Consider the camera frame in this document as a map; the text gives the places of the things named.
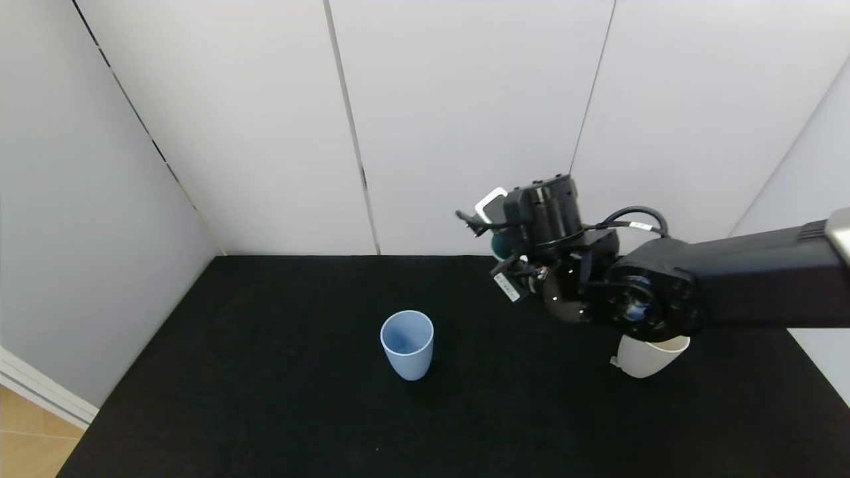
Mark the white baseboard trim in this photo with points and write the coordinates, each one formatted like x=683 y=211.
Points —
x=40 y=392

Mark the beige plastic cup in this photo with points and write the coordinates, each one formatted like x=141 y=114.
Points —
x=644 y=362

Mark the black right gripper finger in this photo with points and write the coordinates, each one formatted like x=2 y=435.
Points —
x=511 y=265

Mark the light blue plastic cup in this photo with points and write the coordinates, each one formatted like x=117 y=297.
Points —
x=406 y=362

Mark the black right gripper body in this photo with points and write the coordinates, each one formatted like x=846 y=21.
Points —
x=506 y=285

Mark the teal plastic cup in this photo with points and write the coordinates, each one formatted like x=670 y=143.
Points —
x=501 y=249

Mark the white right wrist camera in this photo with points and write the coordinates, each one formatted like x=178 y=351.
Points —
x=495 y=209

